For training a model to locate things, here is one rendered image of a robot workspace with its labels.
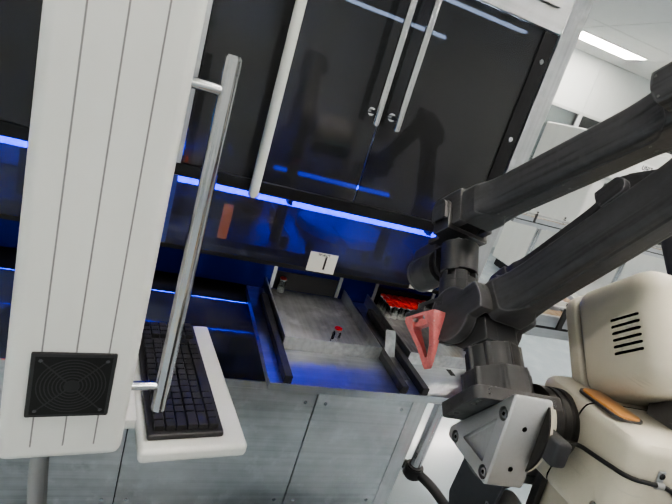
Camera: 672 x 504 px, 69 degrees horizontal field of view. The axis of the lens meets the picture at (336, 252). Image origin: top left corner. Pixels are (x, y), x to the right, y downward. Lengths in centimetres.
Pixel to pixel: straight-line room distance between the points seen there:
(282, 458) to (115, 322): 108
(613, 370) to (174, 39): 68
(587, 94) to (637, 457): 735
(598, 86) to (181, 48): 745
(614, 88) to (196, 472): 741
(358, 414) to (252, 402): 37
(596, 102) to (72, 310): 760
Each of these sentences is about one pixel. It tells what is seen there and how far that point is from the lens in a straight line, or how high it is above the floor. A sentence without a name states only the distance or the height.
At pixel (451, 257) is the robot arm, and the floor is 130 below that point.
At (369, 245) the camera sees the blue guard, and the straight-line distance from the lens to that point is 143.
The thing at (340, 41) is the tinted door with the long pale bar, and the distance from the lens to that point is 131.
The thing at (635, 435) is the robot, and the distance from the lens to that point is 63.
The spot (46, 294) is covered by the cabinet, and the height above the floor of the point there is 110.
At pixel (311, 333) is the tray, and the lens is 130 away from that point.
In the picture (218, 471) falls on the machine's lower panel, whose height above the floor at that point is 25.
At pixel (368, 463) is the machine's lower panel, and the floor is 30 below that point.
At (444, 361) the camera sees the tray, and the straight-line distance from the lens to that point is 138.
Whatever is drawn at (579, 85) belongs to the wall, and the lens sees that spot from 774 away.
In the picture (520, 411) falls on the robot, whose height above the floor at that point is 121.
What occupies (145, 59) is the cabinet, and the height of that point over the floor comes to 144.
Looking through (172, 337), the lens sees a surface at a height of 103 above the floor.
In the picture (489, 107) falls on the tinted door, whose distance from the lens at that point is 150.
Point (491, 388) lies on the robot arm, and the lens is 60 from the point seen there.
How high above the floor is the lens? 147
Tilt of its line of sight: 17 degrees down
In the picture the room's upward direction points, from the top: 17 degrees clockwise
